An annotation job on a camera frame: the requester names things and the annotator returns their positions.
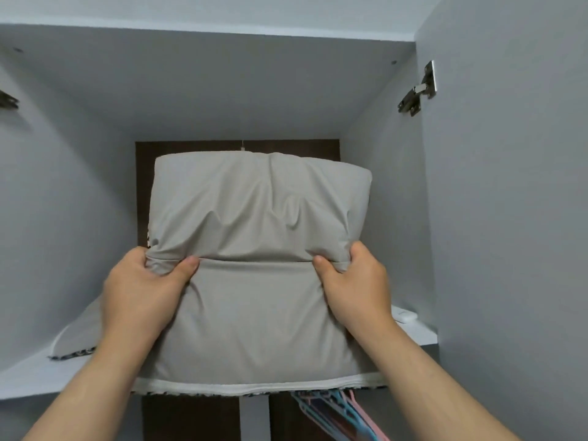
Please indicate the person's right hand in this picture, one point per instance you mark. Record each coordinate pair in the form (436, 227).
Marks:
(360, 289)

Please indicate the person's left thumb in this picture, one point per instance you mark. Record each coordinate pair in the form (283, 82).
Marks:
(181, 270)

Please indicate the person's left forearm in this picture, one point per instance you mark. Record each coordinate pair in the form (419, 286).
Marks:
(87, 390)

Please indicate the person's left hand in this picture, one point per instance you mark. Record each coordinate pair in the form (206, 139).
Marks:
(133, 293)

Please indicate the metal cabinet door hinge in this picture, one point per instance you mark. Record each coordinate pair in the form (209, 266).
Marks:
(8, 100)
(419, 90)

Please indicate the bunch of pastel plastic hangers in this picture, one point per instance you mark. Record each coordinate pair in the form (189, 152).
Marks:
(330, 413)

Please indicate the grey wardrobe door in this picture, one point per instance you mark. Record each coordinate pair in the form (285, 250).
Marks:
(505, 215)

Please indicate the white wardrobe shelf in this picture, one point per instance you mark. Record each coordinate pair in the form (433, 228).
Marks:
(220, 358)

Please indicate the person's right forearm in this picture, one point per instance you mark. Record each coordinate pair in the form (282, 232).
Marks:
(432, 390)

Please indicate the person's right thumb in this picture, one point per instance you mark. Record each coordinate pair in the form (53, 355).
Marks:
(327, 273)

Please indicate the grey bedding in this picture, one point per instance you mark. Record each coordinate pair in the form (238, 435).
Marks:
(257, 270)

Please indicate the small white box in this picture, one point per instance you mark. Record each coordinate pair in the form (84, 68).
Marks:
(404, 314)

